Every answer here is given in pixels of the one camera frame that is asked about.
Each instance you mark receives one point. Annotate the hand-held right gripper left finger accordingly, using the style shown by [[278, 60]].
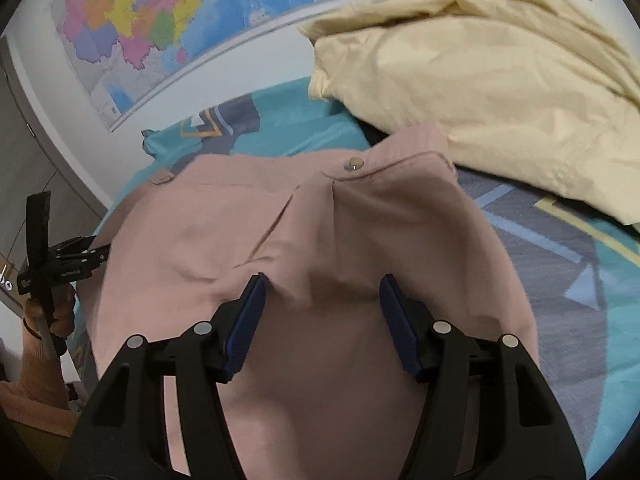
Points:
[[245, 320]]

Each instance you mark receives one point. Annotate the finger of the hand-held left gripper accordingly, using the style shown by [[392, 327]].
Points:
[[75, 246], [95, 256]]

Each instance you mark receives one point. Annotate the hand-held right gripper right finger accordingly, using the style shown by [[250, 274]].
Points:
[[397, 320]]

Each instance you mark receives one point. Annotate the pink zip jacket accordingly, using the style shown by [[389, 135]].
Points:
[[325, 220]]

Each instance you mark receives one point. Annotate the person's left forearm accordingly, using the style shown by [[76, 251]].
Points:
[[35, 385]]

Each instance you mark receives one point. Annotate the person's left hand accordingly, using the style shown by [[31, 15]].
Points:
[[64, 317]]

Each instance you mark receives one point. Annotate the grey cabinet door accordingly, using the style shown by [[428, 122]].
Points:
[[30, 160]]

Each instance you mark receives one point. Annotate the blue patterned bedsheet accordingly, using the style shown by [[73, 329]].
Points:
[[550, 270]]

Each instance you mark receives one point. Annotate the person's olive clothing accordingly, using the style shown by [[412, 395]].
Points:
[[35, 452]]

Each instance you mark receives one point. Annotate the pale yellow garment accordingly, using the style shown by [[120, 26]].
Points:
[[475, 85]]

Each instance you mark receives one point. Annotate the colourful wall map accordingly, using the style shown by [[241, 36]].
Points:
[[140, 20]]

